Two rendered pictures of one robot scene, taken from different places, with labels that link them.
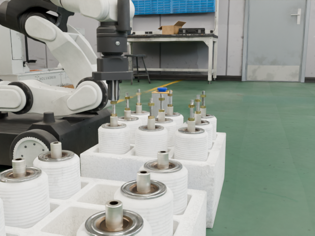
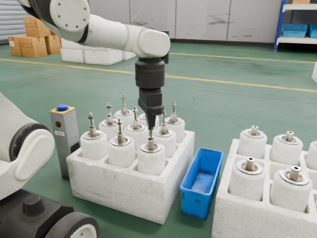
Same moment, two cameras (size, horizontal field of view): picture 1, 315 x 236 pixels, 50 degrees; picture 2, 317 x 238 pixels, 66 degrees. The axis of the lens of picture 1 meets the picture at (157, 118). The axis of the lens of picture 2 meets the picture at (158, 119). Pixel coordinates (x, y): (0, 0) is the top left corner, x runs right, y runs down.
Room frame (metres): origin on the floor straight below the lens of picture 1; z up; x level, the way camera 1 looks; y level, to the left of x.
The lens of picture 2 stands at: (0.89, 0.85, 0.67)
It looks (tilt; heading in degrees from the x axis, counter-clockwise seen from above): 24 degrees down; 277
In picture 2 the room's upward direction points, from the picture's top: straight up
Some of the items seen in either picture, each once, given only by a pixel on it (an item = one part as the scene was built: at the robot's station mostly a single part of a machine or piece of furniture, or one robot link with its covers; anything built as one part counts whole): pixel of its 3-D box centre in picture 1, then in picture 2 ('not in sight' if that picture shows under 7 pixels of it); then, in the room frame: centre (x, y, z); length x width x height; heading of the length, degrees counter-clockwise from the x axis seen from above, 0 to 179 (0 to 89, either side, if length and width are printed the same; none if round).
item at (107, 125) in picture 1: (114, 126); (151, 147); (1.00, 0.13, 0.25); 0.08 x 0.08 x 0.01
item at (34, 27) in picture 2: not in sight; (37, 26); (3.36, -3.20, 0.45); 0.30 x 0.24 x 0.30; 165
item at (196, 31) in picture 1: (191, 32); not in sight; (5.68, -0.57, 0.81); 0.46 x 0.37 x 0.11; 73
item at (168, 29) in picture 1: (171, 28); not in sight; (5.87, -0.24, 0.87); 0.40 x 0.30 x 0.23; 59
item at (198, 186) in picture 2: not in sight; (203, 180); (0.81, 0.04, 0.06); 0.30 x 0.11 x 0.12; 74
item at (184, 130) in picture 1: (191, 130); (173, 120); (0.94, -0.10, 0.25); 0.08 x 0.08 x 0.01
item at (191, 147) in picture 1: (190, 161); (172, 140); (0.94, -0.10, 0.16); 0.10 x 0.10 x 0.18
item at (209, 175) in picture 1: (161, 167); (137, 161); (1.08, -0.01, 0.09); 0.39 x 0.39 x 0.18; 74
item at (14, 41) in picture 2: not in sight; (21, 45); (3.70, -3.19, 0.15); 0.30 x 0.24 x 0.30; 72
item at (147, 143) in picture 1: (151, 158); (163, 153); (0.97, 0.02, 0.16); 0.10 x 0.10 x 0.18
